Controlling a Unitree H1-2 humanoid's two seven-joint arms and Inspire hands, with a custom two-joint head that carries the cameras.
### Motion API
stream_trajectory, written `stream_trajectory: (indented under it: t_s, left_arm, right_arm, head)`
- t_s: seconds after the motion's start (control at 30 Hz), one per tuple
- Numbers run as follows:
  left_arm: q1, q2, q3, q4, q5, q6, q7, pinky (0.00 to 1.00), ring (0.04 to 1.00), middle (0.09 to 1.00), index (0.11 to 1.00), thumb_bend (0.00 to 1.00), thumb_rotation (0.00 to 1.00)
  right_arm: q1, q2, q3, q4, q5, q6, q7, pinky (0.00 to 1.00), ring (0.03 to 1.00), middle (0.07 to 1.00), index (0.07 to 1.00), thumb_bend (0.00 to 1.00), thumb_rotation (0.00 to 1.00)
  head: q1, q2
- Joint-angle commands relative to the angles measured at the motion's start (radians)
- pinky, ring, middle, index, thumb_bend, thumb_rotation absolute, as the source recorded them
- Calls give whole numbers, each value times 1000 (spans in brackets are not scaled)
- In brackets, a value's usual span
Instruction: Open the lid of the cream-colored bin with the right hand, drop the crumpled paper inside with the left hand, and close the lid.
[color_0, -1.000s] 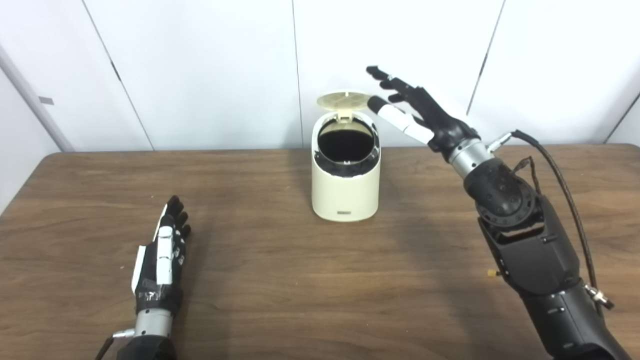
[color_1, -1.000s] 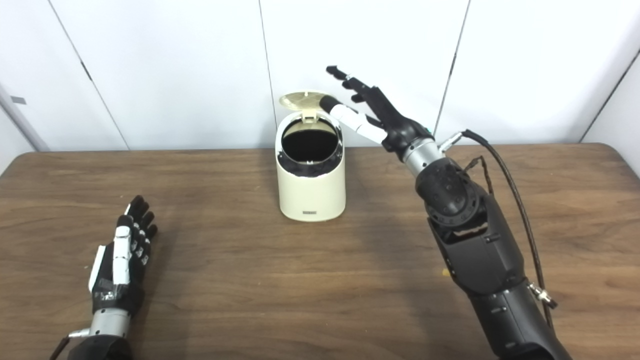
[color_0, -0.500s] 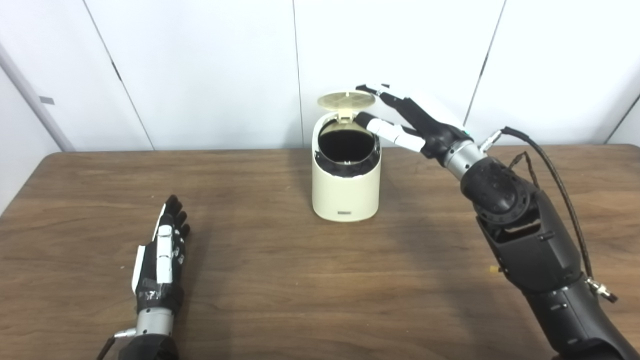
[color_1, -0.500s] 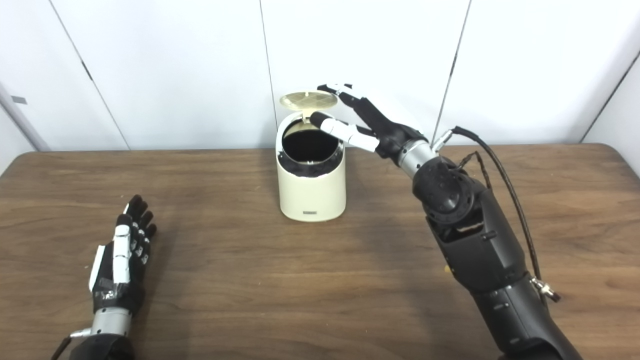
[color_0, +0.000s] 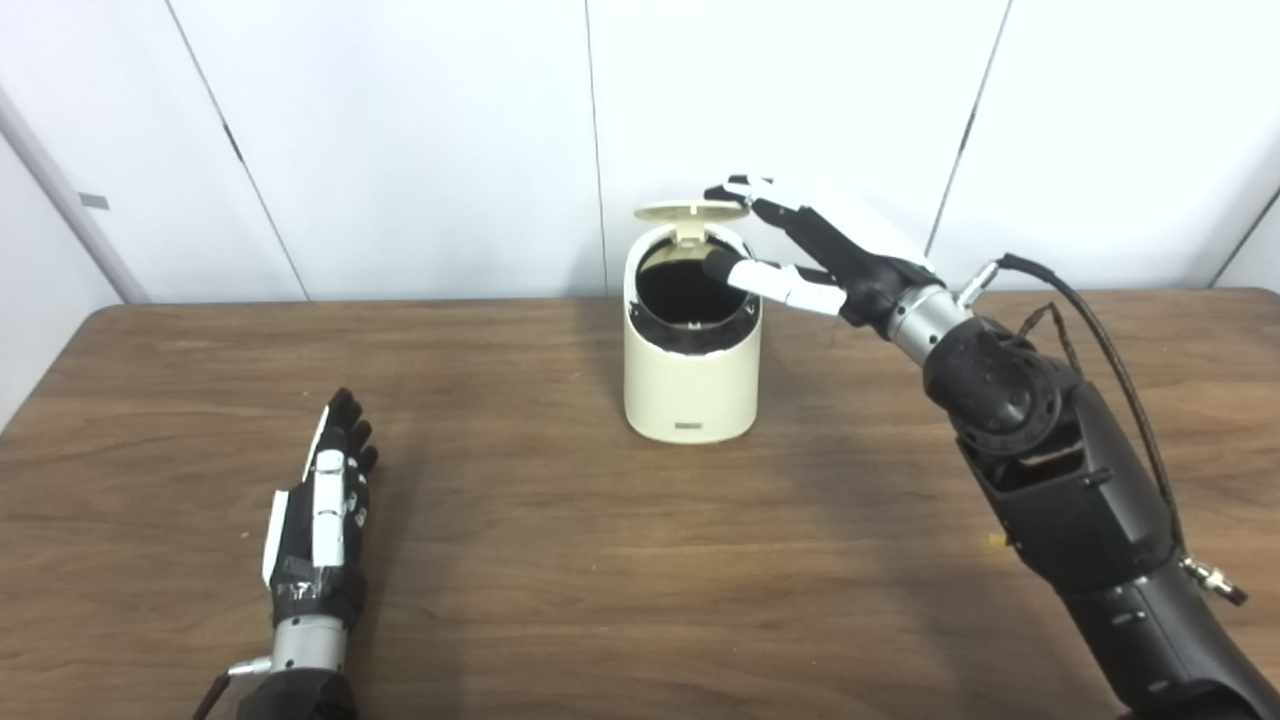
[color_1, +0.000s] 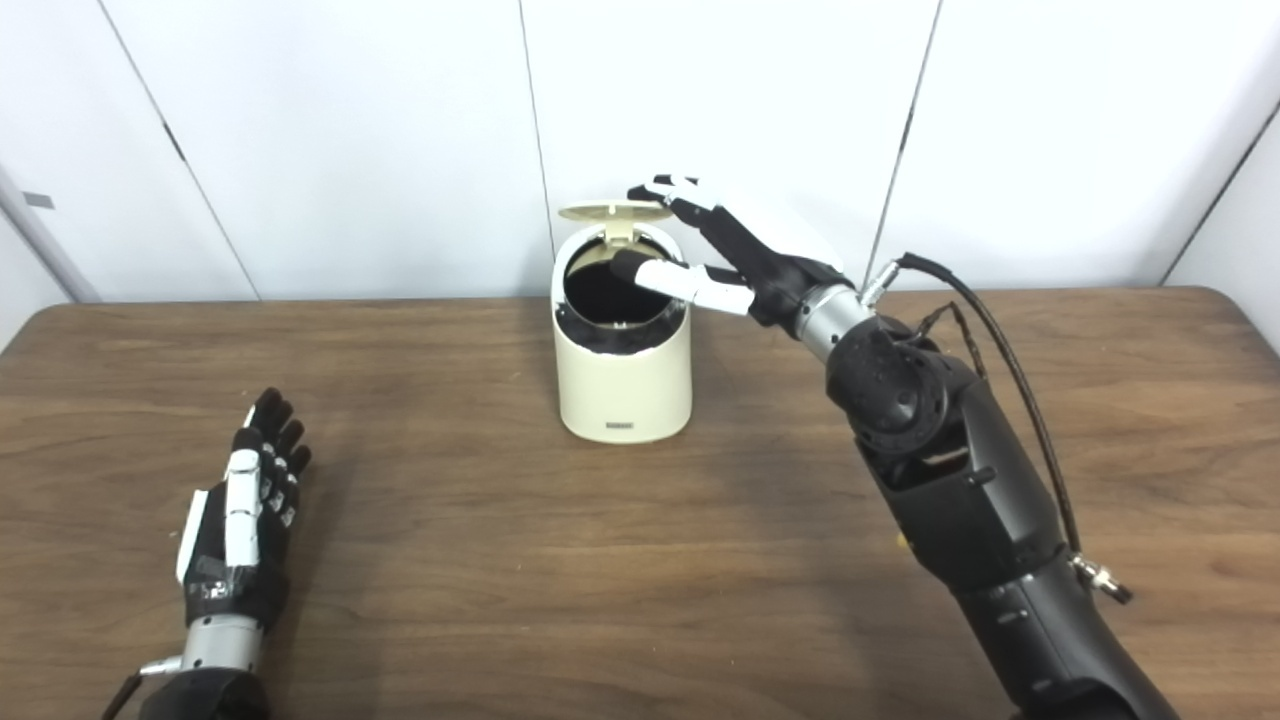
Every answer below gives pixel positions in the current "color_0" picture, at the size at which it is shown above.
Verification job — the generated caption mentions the white and black left hand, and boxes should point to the white and black left hand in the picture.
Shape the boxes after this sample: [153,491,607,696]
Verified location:
[261,388,380,631]

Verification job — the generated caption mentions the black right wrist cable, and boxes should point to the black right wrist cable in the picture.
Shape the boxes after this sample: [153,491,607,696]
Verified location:
[958,253,1249,606]

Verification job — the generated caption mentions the white and black right hand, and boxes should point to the white and black right hand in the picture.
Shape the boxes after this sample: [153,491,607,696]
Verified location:
[702,175,946,329]

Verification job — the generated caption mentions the round cream bin lid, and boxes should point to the round cream bin lid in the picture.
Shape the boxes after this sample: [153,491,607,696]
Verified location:
[634,200,751,246]

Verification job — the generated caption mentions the cream-colored bin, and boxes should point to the cream-colored bin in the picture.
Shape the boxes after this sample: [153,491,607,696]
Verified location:
[623,222,763,445]

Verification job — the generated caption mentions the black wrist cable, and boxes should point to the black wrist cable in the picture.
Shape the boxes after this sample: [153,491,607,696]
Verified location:
[190,658,273,720]
[958,253,1249,606]

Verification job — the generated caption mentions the black bin liner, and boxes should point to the black bin liner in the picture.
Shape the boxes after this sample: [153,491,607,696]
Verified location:
[628,238,758,356]

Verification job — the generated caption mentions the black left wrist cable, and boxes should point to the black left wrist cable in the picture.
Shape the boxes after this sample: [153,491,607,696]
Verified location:
[190,658,273,720]

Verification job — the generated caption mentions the grey wall corner post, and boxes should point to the grey wall corner post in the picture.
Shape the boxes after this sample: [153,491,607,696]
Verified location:
[0,90,151,304]

